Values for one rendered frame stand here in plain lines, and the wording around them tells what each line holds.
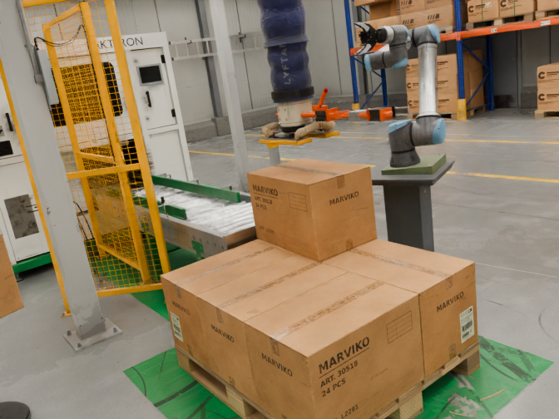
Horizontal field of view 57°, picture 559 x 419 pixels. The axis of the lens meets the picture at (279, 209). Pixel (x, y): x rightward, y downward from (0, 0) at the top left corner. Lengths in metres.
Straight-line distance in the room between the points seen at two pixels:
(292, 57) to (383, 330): 1.39
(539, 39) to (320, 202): 9.13
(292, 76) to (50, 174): 1.54
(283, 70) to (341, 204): 0.74
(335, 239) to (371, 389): 0.82
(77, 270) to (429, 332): 2.14
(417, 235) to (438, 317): 1.14
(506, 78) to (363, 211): 9.06
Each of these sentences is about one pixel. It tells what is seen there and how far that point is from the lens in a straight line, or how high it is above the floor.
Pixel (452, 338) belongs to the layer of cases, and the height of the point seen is 0.25.
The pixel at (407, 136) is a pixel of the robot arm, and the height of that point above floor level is 0.98.
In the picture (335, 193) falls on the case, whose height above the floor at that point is 0.86.
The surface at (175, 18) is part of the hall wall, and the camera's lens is 12.98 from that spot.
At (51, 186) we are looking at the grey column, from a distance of 3.34.
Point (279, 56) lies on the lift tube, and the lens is 2.70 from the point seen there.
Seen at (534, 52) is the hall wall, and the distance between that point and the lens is 11.37.
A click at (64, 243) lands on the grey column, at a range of 3.40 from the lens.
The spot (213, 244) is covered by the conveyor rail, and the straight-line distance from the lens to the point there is 3.17.
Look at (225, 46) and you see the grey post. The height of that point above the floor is 1.78.
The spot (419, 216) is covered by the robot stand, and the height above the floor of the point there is 0.48.
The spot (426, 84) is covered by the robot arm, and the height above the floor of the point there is 1.27.
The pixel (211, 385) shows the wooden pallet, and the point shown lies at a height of 0.02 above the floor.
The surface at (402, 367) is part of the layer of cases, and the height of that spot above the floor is 0.27.
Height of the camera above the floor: 1.51
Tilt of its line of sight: 16 degrees down
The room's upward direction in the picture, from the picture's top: 8 degrees counter-clockwise
